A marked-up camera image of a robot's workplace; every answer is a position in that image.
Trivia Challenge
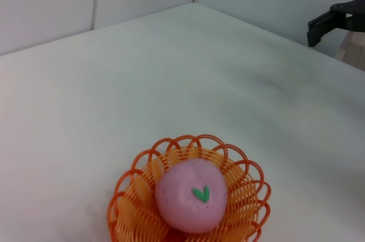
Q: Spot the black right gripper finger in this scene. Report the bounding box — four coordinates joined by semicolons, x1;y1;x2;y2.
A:
307;10;347;47

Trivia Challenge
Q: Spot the pink toy peach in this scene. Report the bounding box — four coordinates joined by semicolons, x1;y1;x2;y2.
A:
155;158;229;235

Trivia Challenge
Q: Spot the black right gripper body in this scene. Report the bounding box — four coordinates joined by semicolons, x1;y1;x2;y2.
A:
330;0;365;32

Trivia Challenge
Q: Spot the orange plastic wire basket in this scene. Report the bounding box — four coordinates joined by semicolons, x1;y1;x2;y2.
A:
107;132;272;242

